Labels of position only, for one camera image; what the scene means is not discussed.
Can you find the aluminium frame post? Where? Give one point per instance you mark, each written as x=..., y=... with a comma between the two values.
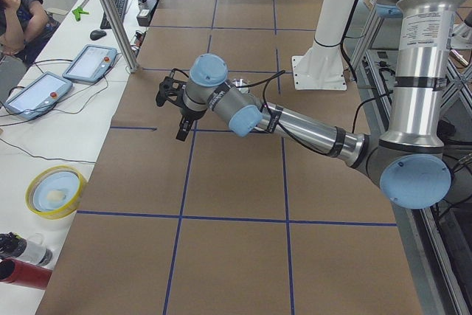
x=120, y=34

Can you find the seated person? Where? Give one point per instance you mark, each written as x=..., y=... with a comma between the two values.
x=26, y=28

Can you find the green clamp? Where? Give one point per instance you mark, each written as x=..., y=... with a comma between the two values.
x=78, y=12

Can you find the teach pendant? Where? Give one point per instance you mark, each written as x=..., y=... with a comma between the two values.
x=91, y=64
x=39, y=97

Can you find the black computer mouse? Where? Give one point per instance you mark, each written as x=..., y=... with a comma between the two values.
x=97, y=34

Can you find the yellow tape roll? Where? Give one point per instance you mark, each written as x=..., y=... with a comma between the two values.
x=56, y=192

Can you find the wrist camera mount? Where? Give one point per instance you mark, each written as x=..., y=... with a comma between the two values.
x=170, y=90

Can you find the brown table paper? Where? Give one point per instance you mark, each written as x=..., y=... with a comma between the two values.
x=220, y=224

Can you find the clear black-capped bottle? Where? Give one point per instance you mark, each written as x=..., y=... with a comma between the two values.
x=17, y=247

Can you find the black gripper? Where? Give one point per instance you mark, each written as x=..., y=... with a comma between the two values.
x=189, y=114

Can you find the far teach pendant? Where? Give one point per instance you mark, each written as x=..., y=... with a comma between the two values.
x=91, y=64

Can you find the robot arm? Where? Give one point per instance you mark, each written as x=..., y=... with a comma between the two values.
x=406, y=161

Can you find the near teach pendant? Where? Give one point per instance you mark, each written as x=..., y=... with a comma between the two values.
x=39, y=97

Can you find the red bottle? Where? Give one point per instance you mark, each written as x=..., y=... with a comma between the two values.
x=17, y=272

